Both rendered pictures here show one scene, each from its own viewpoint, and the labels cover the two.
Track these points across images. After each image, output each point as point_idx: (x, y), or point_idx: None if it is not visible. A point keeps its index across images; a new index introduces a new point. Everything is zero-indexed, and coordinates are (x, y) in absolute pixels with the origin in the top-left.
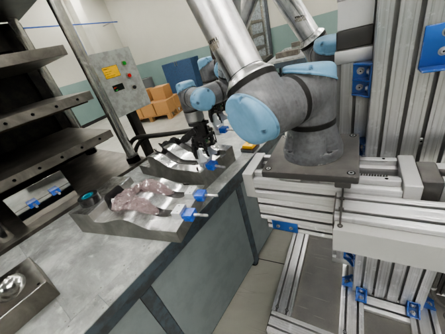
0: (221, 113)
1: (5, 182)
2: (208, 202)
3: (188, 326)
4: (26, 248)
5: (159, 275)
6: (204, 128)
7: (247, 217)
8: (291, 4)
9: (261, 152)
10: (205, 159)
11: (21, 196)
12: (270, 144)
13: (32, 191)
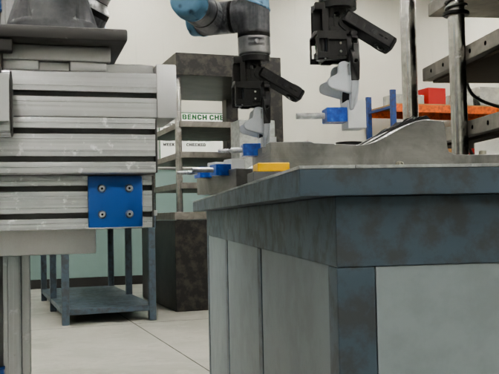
0: (343, 70)
1: (483, 121)
2: (220, 193)
3: (231, 372)
4: None
5: (228, 239)
6: (237, 70)
7: (262, 365)
8: None
9: (247, 200)
10: (243, 128)
11: (483, 149)
12: (298, 234)
13: (489, 149)
